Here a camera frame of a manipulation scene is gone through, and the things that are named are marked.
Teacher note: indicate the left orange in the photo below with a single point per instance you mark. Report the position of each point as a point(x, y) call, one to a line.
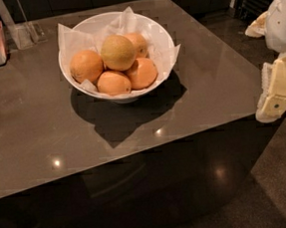
point(86, 65)

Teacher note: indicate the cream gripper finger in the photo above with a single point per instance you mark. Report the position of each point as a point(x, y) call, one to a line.
point(257, 28)
point(272, 102)

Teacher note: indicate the back right orange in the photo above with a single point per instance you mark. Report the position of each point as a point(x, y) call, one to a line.
point(140, 44)

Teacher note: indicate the clear acrylic stand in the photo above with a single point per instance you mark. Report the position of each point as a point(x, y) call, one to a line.
point(26, 34)

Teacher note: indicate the front right orange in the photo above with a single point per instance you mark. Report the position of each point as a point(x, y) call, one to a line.
point(142, 73)

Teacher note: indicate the front centre orange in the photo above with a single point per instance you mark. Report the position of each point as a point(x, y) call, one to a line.
point(114, 83)

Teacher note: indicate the yellowish top orange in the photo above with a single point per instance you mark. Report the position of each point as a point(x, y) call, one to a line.
point(118, 52)

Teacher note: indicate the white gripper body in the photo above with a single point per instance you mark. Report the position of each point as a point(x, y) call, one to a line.
point(281, 24)

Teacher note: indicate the white paper liner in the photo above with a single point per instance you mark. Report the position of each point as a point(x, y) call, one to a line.
point(73, 42)

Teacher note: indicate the white ceramic bowl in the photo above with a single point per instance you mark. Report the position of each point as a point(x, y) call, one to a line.
point(156, 35)

